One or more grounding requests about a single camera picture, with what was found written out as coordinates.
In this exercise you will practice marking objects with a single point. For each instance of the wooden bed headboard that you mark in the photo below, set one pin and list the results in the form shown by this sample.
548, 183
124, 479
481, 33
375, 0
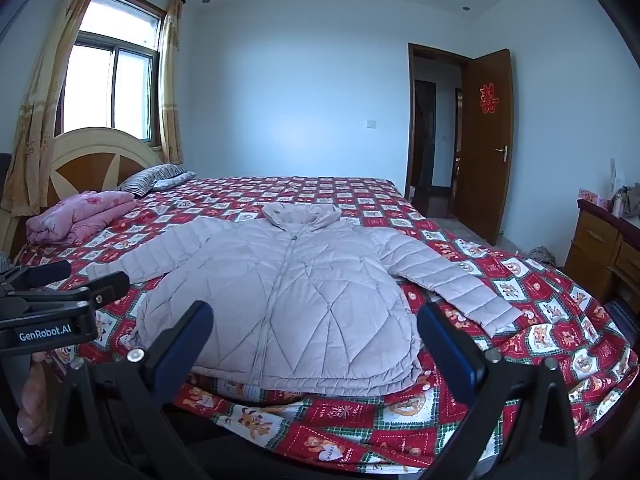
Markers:
90, 160

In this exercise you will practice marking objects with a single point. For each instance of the red checkered printed bedspread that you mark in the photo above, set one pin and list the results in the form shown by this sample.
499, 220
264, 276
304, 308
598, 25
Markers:
550, 320

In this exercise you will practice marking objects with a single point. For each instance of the narrow yellow patterned curtain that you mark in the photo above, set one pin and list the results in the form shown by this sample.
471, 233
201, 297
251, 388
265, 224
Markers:
171, 90

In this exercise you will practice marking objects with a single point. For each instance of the pink folded quilt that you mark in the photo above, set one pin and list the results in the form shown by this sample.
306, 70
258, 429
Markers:
80, 215

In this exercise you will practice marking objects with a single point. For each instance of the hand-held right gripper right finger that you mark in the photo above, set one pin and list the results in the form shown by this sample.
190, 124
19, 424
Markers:
446, 347

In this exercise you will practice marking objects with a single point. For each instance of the window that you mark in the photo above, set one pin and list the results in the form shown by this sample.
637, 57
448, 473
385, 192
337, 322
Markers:
115, 85

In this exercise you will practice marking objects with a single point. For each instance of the white plastic bag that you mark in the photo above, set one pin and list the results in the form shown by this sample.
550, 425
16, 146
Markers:
616, 175

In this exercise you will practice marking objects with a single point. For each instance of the person's left hand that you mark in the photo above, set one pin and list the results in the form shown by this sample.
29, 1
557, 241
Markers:
34, 400

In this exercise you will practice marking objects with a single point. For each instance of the light patterned pillow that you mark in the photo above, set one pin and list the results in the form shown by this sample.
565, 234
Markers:
175, 180

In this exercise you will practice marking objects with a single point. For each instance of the pink box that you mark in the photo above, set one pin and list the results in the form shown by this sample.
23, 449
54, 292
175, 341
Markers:
592, 200

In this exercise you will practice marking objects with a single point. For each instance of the dark cloth bundle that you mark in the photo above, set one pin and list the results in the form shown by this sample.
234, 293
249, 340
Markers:
542, 256

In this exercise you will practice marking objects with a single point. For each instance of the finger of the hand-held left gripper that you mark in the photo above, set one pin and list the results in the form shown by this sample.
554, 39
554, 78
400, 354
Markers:
100, 287
47, 271

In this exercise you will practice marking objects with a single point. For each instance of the dark striped pillow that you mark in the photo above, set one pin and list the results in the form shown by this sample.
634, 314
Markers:
147, 177

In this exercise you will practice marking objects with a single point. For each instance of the pale pink quilted down jacket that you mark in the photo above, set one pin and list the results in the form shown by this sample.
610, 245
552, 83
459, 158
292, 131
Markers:
300, 300

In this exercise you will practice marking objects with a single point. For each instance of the wide yellow patterned curtain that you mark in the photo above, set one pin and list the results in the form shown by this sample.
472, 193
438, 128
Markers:
45, 100

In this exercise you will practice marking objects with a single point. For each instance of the red paper door decoration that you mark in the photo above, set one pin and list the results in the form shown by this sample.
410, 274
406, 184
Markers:
489, 97

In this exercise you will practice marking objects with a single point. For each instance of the brown door frame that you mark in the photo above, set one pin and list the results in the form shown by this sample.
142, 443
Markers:
411, 125

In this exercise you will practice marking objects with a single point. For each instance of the brown wooden door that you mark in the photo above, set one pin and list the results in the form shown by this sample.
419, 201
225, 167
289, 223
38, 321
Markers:
485, 170

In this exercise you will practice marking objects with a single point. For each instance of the brown wooden dresser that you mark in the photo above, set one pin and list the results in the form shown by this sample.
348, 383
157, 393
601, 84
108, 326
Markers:
595, 245

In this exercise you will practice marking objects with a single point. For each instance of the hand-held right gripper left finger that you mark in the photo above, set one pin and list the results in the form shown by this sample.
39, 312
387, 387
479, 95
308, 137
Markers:
186, 347

